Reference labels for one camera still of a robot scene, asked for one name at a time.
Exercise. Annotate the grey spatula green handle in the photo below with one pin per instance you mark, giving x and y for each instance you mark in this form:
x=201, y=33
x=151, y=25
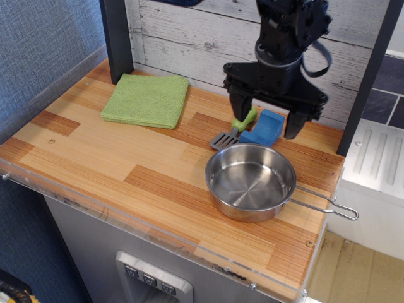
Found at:
x=226, y=139

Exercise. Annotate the clear acrylic edge guard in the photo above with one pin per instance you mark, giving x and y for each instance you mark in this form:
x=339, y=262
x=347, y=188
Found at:
x=175, y=212

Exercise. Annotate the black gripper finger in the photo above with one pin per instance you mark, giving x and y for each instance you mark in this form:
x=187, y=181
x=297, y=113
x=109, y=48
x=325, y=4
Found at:
x=241, y=104
x=295, y=122

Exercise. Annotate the white ridged appliance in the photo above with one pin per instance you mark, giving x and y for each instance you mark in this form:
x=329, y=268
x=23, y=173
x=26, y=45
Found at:
x=372, y=184

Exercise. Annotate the blue block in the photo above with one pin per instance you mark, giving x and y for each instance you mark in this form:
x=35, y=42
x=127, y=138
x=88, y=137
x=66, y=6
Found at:
x=266, y=131

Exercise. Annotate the silver button panel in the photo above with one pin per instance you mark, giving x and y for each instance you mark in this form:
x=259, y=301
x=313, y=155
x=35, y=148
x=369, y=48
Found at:
x=145, y=282

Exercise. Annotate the green folded cloth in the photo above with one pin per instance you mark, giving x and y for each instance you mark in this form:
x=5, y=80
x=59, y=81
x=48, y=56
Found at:
x=154, y=101

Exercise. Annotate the dark right post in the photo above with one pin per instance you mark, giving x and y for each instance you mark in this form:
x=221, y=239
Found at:
x=383, y=38

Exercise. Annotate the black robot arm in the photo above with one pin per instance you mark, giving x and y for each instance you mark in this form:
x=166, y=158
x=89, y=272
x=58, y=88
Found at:
x=288, y=28

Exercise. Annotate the steel pot with wire handle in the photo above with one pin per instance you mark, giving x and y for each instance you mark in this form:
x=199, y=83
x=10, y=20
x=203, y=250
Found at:
x=252, y=183

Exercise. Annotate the dark post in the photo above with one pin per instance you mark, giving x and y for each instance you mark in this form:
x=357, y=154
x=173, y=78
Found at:
x=383, y=38
x=118, y=44

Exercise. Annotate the yellow black object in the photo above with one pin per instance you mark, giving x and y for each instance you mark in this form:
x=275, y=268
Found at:
x=11, y=294

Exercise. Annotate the dark left post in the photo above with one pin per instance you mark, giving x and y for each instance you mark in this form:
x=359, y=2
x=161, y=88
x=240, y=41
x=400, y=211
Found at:
x=118, y=44

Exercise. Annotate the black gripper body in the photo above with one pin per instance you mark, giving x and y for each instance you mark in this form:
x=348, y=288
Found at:
x=280, y=85

